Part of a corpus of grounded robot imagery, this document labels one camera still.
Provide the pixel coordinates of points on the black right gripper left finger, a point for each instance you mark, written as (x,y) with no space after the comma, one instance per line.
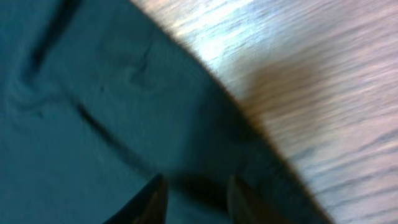
(148,206)

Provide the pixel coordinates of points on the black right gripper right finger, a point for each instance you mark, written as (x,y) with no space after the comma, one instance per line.
(245,207)

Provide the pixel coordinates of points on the black t-shirt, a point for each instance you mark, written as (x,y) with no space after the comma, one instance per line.
(96,100)

